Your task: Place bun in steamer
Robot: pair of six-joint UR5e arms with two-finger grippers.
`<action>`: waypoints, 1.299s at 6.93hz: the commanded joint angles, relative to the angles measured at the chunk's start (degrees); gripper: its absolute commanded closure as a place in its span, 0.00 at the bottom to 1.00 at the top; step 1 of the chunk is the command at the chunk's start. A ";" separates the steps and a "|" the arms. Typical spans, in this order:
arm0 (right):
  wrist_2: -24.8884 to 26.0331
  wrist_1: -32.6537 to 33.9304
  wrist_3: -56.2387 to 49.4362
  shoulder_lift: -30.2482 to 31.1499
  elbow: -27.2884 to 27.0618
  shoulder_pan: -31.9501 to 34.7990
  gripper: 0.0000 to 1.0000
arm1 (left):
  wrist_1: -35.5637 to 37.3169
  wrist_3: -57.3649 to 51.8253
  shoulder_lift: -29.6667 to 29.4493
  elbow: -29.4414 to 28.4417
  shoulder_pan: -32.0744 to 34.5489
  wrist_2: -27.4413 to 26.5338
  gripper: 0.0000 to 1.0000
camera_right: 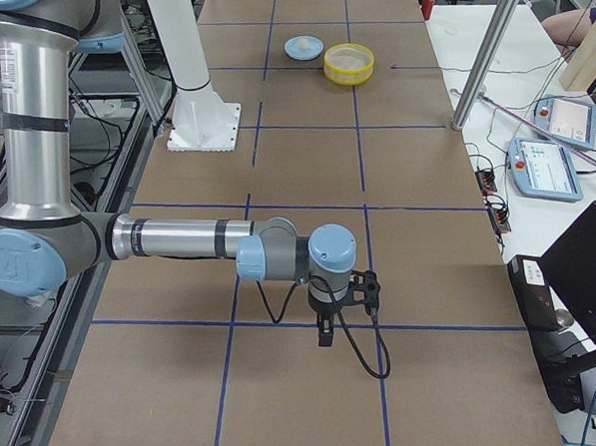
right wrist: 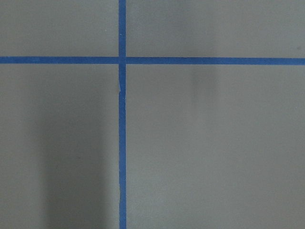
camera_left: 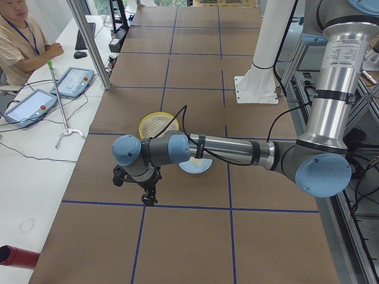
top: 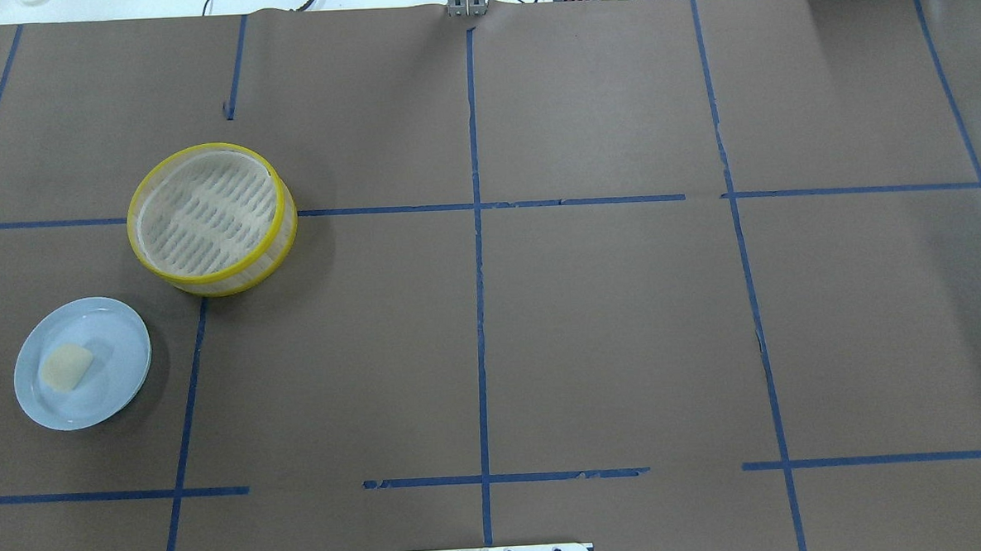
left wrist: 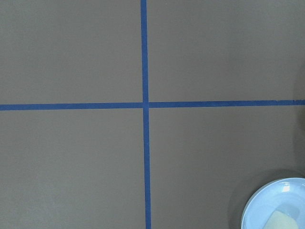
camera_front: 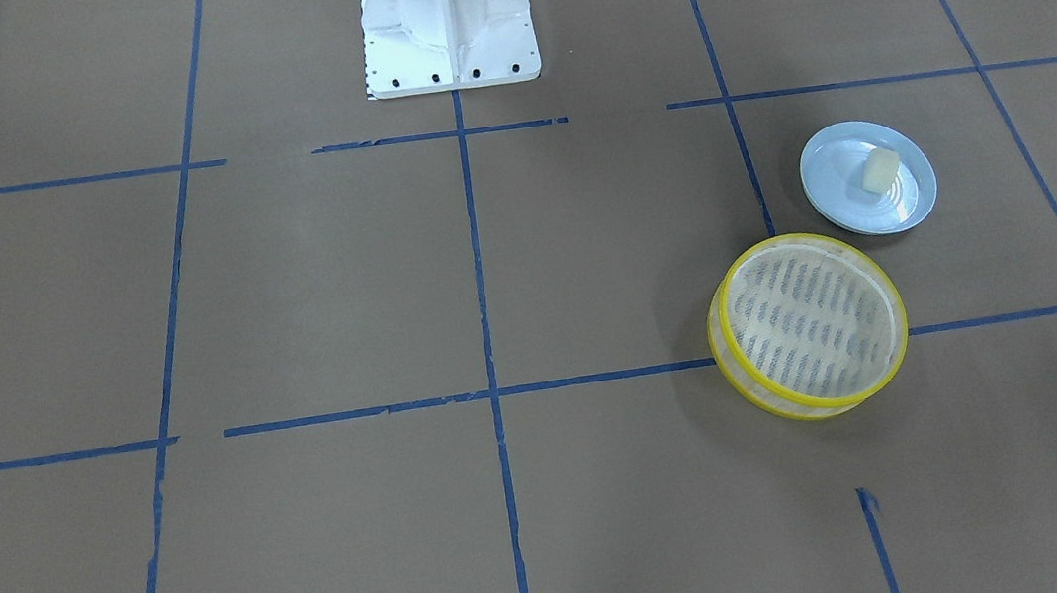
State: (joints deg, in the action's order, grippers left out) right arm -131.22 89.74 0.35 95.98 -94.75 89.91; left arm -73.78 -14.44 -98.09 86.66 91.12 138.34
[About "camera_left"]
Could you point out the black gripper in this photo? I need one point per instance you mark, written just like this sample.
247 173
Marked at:
147 186

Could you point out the white steamed bun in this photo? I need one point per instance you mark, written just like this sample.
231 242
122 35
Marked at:
197 162

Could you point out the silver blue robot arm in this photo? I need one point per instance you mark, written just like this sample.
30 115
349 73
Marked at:
316 162

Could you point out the yellow rimmed steamer basket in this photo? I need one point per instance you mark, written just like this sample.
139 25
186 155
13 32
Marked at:
157 124

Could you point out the light blue plate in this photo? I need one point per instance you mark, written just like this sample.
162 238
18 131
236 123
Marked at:
189 167

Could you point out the reacher grabber stick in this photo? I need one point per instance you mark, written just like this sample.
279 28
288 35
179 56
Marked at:
68 131

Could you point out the far teach pendant tablet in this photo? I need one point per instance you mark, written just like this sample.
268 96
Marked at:
74 82

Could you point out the teach pendant tablet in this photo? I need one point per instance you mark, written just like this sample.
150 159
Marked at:
74 82
31 109

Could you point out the near teach pendant tablet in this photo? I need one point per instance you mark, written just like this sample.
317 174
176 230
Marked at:
31 109

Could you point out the red cylinder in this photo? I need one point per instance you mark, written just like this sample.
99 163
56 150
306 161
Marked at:
18 257

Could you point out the black box device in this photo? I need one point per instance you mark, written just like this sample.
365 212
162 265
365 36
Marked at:
117 41

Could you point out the black computer mouse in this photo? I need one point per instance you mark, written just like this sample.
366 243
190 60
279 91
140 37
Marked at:
79 54

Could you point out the black metal rack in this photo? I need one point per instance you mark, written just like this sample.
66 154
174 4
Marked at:
118 16

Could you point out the seated person beige shirt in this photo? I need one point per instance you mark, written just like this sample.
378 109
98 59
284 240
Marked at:
24 47

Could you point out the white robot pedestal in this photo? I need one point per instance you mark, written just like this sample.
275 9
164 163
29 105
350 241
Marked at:
258 86

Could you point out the aluminium frame post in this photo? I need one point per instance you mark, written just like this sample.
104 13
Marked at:
82 23

